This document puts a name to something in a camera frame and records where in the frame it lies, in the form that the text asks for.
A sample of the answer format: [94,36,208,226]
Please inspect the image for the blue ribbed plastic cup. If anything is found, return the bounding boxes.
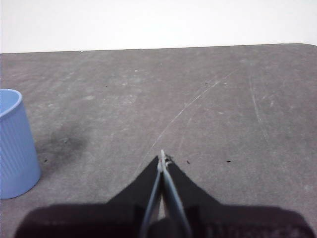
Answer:
[0,88,42,200]

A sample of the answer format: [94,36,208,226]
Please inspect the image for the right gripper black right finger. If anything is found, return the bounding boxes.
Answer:
[160,149,314,238]

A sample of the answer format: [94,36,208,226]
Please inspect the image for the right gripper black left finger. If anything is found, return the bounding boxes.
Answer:
[14,155,163,238]

